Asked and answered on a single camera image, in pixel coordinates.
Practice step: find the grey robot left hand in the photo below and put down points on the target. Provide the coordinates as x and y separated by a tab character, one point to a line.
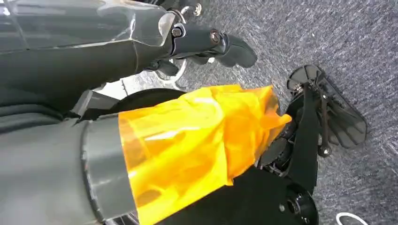
174	143

